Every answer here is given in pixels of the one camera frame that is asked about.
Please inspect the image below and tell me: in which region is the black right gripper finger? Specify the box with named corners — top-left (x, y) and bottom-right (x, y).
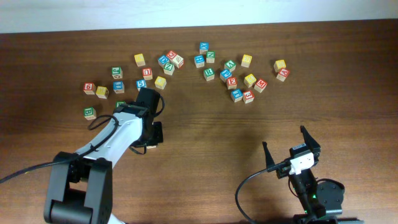
top-left (262, 141), bottom-right (275, 172)
top-left (300, 126), bottom-right (321, 152)

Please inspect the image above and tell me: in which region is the green b block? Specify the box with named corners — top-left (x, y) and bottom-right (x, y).
top-left (116, 101), bottom-right (126, 108)
top-left (83, 107), bottom-right (96, 120)

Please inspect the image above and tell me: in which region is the black round arm base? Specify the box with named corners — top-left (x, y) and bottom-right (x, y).
top-left (316, 179), bottom-right (345, 215)

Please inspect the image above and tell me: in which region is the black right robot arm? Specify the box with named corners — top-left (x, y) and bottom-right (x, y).
top-left (262, 126), bottom-right (341, 223)

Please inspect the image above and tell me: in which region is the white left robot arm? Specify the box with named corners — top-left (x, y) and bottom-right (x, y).
top-left (44, 88), bottom-right (165, 224)

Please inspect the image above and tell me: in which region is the blue 5 block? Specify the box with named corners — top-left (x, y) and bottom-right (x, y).
top-left (136, 79), bottom-right (147, 91)

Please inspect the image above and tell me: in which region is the yellow block centre left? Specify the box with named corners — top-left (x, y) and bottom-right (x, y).
top-left (155, 76), bottom-right (167, 90)

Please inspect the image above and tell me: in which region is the red U block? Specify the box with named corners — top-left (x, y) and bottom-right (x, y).
top-left (142, 68), bottom-right (153, 80)

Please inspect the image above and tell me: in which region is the blue I block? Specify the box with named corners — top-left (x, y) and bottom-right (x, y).
top-left (113, 81), bottom-right (125, 94)

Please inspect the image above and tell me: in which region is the green Z block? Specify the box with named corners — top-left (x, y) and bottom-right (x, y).
top-left (164, 63), bottom-right (175, 75)

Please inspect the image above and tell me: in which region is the green J block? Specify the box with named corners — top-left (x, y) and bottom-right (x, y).
top-left (111, 67), bottom-right (123, 79)

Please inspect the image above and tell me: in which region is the yellow block upper left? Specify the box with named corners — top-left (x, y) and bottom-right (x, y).
top-left (134, 54), bottom-right (146, 67)

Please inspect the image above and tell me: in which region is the blue D block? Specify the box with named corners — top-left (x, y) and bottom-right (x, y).
top-left (158, 55), bottom-right (169, 68)

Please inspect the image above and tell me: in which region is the yellow block far left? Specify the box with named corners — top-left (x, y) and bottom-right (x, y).
top-left (95, 86), bottom-right (109, 99)

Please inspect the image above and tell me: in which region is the tilted red-edged block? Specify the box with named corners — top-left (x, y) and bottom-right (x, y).
top-left (171, 55), bottom-right (184, 68)

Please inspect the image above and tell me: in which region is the red C block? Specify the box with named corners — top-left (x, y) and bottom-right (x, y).
top-left (166, 50), bottom-right (177, 61)

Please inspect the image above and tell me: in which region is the red 6 block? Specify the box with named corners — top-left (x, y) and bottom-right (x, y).
top-left (83, 82), bottom-right (96, 95)

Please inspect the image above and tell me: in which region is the blue H block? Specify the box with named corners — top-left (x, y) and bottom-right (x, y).
top-left (194, 55), bottom-right (205, 68)

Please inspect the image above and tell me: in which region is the green R block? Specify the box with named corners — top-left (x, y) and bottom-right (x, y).
top-left (203, 68), bottom-right (215, 81)

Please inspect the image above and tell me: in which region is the red 3 block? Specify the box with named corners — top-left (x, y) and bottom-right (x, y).
top-left (243, 90), bottom-right (255, 103)

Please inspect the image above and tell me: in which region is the blue T block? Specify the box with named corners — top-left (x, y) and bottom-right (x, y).
top-left (231, 89), bottom-right (243, 103)

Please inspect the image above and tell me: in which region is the red M block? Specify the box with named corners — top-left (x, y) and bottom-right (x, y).
top-left (254, 78), bottom-right (267, 93)

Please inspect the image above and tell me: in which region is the blue X block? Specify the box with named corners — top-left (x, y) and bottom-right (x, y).
top-left (199, 42), bottom-right (209, 54)

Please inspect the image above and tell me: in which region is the red A block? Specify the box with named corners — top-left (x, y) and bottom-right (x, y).
top-left (277, 68), bottom-right (290, 82)

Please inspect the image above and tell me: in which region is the blue P block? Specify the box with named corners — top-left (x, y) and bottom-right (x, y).
top-left (220, 69), bottom-right (232, 83)

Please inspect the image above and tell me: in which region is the yellow block near M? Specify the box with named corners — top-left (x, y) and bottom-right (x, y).
top-left (244, 73), bottom-right (257, 88)

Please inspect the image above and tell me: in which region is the red E block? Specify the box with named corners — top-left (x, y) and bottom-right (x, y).
top-left (226, 77), bottom-right (238, 90)

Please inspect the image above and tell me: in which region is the yellow block far right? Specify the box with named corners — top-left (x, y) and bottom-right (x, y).
top-left (274, 59), bottom-right (286, 73)

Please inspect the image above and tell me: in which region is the green V block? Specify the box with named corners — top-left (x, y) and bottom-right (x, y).
top-left (224, 60), bottom-right (236, 72)

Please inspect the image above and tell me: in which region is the yellow block upper right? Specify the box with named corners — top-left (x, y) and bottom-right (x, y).
top-left (241, 54), bottom-right (252, 68)

